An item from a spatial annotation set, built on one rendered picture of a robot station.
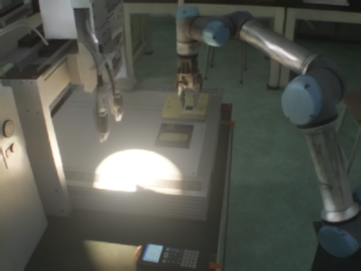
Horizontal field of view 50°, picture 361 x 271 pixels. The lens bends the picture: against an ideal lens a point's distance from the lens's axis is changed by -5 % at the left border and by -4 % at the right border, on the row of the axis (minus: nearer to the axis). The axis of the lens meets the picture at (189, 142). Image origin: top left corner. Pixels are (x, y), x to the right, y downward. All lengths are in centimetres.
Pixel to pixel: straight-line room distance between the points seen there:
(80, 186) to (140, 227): 22
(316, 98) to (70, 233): 79
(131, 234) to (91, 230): 12
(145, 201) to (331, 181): 54
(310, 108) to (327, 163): 17
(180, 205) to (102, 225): 25
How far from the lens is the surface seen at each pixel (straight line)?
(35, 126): 114
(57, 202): 129
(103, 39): 117
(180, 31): 135
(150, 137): 142
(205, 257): 111
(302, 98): 105
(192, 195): 117
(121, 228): 124
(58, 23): 120
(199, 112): 149
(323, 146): 111
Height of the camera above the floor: 163
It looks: 34 degrees down
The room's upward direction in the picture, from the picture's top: 1 degrees counter-clockwise
